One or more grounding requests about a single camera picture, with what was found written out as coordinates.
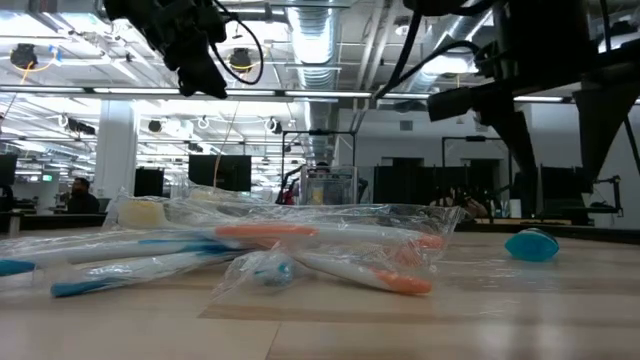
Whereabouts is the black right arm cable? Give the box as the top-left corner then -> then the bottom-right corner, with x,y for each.
373,0 -> 484,100

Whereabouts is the black ceiling dome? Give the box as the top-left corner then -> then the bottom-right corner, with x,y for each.
9,43 -> 39,70
228,47 -> 254,74

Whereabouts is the silver smooth air duct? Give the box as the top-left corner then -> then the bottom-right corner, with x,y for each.
399,9 -> 481,96

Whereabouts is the silver ribbed air duct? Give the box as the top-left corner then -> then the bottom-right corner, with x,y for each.
285,0 -> 342,164

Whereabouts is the clear acrylic organizer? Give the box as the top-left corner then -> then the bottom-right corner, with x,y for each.
299,164 -> 359,207

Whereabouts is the teal bottle white cap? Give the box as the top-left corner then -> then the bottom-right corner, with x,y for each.
503,227 -> 561,263

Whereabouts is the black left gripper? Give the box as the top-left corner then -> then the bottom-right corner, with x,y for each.
129,0 -> 229,100

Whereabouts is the white square pillar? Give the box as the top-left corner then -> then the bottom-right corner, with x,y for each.
93,99 -> 140,200

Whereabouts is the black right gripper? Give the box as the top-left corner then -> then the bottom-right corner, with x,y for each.
427,39 -> 640,201

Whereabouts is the long overhead light bar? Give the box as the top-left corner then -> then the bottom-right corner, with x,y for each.
0,85 -> 640,105

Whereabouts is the black cabinet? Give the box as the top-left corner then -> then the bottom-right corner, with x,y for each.
133,167 -> 165,198

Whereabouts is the black background robot station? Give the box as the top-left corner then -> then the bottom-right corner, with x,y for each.
512,164 -> 625,227

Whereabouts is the black monitor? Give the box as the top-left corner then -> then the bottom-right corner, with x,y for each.
0,152 -> 19,187
188,154 -> 253,193

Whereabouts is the black station frame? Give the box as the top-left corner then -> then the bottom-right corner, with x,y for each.
281,128 -> 357,169
441,135 -> 514,221

